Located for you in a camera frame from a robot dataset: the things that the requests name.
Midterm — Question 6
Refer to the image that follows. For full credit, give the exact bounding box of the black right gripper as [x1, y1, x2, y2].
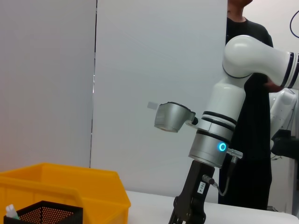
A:
[168, 160, 216, 224]

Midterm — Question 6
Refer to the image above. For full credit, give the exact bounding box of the mint green pen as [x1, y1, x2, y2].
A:
[6, 204, 21, 220]

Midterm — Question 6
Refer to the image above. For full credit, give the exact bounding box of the black mesh pen holder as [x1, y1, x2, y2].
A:
[3, 200, 84, 224]

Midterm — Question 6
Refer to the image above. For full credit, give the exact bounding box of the silver right wrist plug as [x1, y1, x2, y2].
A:
[202, 174, 216, 185]

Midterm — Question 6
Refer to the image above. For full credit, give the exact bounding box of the yellow plastic bin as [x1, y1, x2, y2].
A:
[0, 162, 131, 224]

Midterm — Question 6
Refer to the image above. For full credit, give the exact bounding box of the person in black t-shirt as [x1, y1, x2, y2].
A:
[218, 0, 284, 210]

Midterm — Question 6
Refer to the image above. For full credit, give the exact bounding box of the black robot lift column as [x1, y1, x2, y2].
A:
[272, 130, 299, 161]

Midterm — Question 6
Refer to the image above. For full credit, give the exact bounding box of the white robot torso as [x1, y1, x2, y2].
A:
[270, 88, 299, 152]

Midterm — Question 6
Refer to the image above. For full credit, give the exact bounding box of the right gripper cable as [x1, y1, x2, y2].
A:
[211, 148, 243, 196]

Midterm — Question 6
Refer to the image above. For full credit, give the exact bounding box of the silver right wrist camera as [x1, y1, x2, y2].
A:
[153, 102, 199, 133]

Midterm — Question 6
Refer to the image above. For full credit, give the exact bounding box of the black ring handheld controller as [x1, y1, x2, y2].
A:
[290, 10, 299, 38]

